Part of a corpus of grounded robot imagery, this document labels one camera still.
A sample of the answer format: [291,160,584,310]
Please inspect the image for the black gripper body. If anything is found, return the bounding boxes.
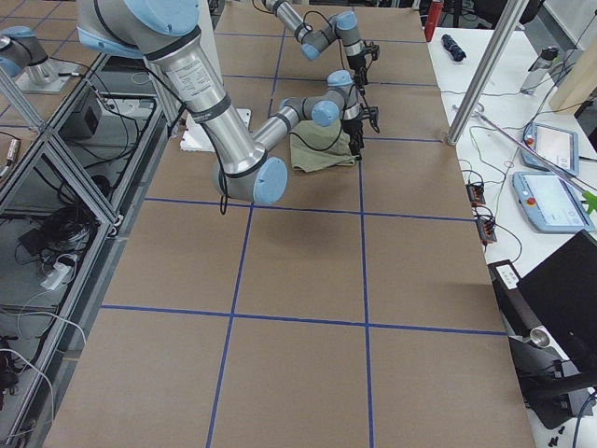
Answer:
[342,117,363,145]
[346,51,368,75]

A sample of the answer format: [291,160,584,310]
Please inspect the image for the olive green long-sleeve shirt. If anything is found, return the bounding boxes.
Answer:
[289,120,356,173]

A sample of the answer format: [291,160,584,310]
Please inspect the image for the dark folded umbrella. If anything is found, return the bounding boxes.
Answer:
[441,34,466,63]

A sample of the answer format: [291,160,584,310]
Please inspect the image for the red fire extinguisher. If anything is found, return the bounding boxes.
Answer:
[423,0,443,42]

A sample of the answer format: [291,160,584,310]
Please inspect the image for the orange connector board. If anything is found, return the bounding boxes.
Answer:
[476,215,497,246]
[465,183,486,207]

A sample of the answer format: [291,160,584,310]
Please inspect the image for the grey water bottle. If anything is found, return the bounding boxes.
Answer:
[520,46,560,95]

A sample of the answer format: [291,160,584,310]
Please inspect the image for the near blue teach pendant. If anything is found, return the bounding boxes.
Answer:
[512,172,596,234]

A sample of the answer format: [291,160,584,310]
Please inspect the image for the blue teach pendant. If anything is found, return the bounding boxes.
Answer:
[521,122,579,176]
[512,172,596,234]

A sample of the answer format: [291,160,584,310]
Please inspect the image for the far blue teach pendant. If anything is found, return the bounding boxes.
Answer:
[521,122,579,176]

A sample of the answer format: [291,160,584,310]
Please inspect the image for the black monitor on stand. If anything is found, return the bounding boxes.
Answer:
[488,231,596,429]

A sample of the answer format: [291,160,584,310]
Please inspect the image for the white power strip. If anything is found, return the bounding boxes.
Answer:
[40,261,74,290]

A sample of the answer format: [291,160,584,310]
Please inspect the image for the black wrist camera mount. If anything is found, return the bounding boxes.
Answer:
[361,106,381,133]
[361,40,380,62]

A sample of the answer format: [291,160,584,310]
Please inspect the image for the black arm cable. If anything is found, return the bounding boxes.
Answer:
[288,125,346,153]
[301,10,337,48]

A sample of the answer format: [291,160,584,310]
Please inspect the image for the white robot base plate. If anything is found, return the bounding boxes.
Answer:
[180,115,215,153]

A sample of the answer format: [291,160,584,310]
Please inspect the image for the grey aluminium frame post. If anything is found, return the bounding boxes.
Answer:
[446,0,529,146]

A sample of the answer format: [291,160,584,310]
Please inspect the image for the black power box under frame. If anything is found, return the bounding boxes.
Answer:
[59,98,102,139]

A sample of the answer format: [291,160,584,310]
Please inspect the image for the aluminium frame rail structure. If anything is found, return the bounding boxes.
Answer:
[1,40,182,447]

